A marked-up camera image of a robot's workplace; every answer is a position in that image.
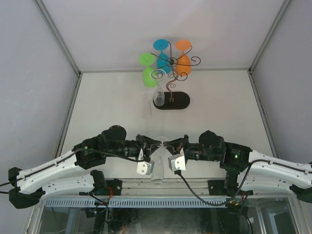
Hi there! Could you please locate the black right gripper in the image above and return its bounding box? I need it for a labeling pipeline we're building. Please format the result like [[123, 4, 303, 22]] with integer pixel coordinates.
[[163, 136, 219, 163]]

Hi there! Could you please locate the blue plastic wine glass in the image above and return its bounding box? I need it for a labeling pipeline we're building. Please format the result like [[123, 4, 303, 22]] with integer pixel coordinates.
[[153, 39, 171, 74]]

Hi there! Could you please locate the clear champagne flute front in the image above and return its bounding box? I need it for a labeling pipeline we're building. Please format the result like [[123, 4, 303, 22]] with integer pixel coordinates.
[[150, 68, 167, 106]]

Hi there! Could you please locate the orange plastic wine glass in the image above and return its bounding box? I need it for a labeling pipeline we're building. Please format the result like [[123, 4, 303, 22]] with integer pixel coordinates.
[[175, 39, 192, 77]]

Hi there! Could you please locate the blue slotted cable duct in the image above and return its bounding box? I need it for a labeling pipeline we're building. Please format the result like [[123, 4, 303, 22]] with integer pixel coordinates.
[[44, 197, 226, 208]]

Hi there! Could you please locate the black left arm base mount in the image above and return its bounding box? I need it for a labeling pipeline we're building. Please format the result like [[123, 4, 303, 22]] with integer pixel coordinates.
[[95, 179, 122, 196]]

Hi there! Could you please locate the clear champagne flute back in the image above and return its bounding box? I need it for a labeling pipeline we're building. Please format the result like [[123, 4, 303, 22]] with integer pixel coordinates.
[[151, 136, 169, 185]]

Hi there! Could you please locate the aluminium front frame rail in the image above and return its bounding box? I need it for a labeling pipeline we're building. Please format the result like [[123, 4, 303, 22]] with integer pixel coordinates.
[[41, 177, 295, 200]]

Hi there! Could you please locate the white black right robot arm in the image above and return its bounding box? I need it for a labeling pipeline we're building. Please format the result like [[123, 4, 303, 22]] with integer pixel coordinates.
[[163, 131, 312, 203]]

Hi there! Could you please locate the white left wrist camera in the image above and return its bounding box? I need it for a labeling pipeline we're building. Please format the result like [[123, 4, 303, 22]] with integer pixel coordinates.
[[136, 149, 154, 175]]

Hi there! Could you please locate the green plastic wine glass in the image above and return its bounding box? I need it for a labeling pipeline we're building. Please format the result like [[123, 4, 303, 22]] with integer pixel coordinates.
[[138, 53, 157, 88]]

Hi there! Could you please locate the black left camera cable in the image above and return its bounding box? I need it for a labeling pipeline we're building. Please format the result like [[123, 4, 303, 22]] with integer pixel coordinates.
[[0, 148, 142, 188]]

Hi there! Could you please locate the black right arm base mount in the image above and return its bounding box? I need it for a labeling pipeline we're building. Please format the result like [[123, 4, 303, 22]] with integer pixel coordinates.
[[208, 179, 240, 197]]

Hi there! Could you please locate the clear champagne flute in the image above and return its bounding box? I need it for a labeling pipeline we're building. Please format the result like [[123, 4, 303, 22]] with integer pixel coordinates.
[[150, 68, 167, 106], [151, 136, 169, 185]]

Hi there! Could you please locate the clear upside-down glass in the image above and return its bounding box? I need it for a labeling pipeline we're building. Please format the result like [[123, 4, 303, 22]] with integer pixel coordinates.
[[142, 91, 152, 119]]

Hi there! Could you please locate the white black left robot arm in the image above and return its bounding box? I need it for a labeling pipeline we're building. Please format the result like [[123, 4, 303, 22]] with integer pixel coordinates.
[[8, 125, 161, 209]]

